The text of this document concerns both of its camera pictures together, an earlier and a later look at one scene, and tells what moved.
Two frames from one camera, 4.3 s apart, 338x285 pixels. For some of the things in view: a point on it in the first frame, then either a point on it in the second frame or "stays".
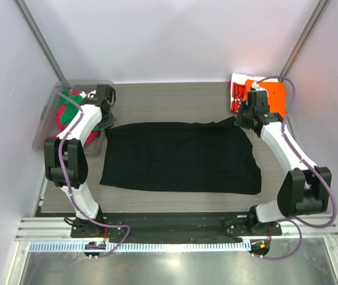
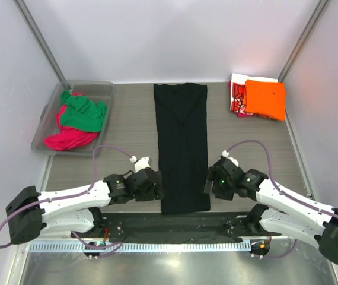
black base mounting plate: x=230 y=225 stays
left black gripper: x=108 y=123 to x=156 y=192
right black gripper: x=239 y=120 to x=213 y=175
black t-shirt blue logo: x=211 y=157 to x=182 y=130
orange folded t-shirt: x=276 y=95 stays
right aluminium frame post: x=303 y=40 stays
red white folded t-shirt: x=236 y=84 stays
